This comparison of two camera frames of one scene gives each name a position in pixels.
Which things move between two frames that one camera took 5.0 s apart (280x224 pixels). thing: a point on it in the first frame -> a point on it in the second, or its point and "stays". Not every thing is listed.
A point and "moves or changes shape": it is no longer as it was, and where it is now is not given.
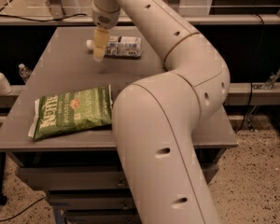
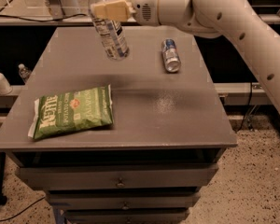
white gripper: [105, 18] -> [145, 4]
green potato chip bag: [71, 110] stays
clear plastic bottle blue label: [119, 46] moves or changes shape
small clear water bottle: [24, 72] stays
